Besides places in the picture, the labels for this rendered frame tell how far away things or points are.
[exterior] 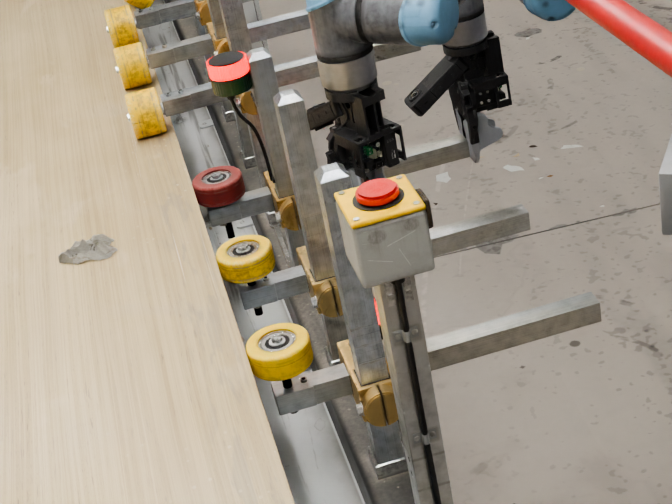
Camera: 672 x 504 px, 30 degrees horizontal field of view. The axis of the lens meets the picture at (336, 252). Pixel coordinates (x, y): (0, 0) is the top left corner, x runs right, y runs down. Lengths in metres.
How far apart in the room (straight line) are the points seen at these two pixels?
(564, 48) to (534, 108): 0.49
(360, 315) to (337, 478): 0.35
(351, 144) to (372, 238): 0.55
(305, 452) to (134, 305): 0.33
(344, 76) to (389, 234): 0.53
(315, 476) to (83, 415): 0.40
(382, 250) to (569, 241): 2.31
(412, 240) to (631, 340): 1.92
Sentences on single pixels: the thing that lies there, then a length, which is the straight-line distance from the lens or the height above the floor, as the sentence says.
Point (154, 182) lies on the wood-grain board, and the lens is 2.04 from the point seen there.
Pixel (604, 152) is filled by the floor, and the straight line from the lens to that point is 3.86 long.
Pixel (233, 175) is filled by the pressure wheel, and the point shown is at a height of 0.91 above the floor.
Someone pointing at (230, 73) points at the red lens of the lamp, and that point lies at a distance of 1.85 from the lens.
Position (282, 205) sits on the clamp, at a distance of 1.95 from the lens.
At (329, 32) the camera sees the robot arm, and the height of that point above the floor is 1.20.
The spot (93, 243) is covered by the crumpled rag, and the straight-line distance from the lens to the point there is 1.88.
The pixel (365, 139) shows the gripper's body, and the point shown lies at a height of 1.06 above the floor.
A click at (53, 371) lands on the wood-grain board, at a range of 1.63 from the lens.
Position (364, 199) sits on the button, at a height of 1.23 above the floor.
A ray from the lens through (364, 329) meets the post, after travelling 1.50.
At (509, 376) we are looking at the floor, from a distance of 2.94.
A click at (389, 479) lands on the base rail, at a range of 1.63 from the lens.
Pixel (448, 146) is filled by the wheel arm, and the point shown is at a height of 0.86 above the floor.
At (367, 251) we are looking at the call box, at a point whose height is 1.19.
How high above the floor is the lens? 1.75
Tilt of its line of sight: 30 degrees down
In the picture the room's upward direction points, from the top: 12 degrees counter-clockwise
